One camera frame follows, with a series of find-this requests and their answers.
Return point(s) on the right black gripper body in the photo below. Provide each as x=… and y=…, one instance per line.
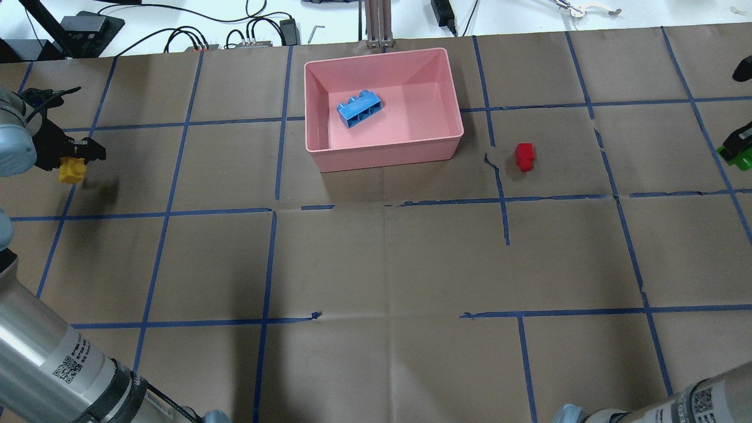
x=741, y=138

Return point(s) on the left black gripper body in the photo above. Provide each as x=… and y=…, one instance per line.
x=51, y=143

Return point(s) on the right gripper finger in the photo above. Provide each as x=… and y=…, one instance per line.
x=738, y=141

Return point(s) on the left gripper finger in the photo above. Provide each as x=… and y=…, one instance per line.
x=87, y=149

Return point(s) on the green toy block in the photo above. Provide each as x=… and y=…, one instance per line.
x=741, y=160

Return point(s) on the yellow toy block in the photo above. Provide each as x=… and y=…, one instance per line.
x=72, y=170

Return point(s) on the blue toy block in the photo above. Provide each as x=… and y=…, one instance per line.
x=358, y=108

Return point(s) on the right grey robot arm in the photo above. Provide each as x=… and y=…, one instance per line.
x=724, y=398

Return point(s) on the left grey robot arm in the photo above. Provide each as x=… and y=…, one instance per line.
x=50, y=371

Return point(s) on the pink plastic box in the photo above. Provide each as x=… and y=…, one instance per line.
x=420, y=120

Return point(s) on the metal reacher grabber tool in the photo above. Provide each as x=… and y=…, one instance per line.
x=579, y=11

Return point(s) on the brown paper table mat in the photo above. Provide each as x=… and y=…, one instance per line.
x=210, y=255

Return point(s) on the red toy block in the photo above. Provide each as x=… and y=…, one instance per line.
x=525, y=156

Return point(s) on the black power brick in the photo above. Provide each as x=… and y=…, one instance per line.
x=289, y=31

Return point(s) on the black power adapter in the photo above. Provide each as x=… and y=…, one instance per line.
x=444, y=15

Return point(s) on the black camera stand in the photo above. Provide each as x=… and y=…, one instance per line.
x=83, y=36

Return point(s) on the aluminium frame post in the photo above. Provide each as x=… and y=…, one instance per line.
x=378, y=19

